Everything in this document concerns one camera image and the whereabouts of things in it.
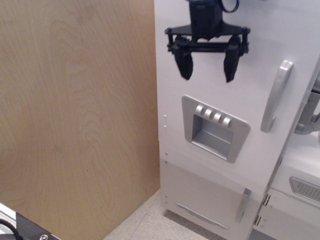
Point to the brass oven hinge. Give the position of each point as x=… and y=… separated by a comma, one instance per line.
x=257, y=220
x=266, y=200

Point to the silver freezer door handle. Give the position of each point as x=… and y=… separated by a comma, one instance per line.
x=242, y=205

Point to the grey ice dispenser box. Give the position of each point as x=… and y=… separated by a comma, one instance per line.
x=213, y=130

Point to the white fridge door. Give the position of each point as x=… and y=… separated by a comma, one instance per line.
x=280, y=30

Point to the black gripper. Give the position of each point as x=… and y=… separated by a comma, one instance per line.
x=207, y=23

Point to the grey toy faucet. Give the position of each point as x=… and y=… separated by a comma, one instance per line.
x=309, y=122

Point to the white toy oven unit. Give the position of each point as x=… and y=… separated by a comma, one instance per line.
x=287, y=217

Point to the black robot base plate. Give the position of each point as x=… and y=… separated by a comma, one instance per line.
x=14, y=226

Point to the white lower freezer door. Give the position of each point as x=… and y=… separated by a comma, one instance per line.
x=205, y=197

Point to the brass oven hinge upper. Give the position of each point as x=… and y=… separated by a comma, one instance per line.
x=266, y=200

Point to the silver fridge door handle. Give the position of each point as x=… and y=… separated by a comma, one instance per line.
x=280, y=80

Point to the white toy fridge cabinet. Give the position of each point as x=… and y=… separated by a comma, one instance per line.
x=220, y=142

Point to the brass oven hinge lower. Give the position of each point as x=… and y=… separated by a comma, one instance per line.
x=257, y=220

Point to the grey oven vent panel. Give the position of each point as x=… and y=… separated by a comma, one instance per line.
x=307, y=189

